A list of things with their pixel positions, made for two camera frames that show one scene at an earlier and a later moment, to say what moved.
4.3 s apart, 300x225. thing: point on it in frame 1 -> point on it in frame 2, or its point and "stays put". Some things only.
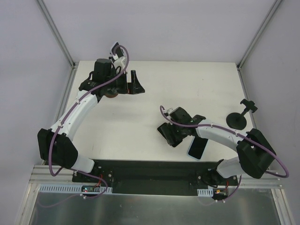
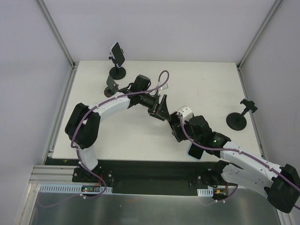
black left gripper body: x=128 y=84 -> x=156 y=109
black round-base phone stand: x=237 y=121 stays put
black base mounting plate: x=155 y=177 stays put
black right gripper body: x=170 y=132 stays put
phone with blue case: x=196 y=147 stays put
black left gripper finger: x=135 y=87 -> x=164 y=113
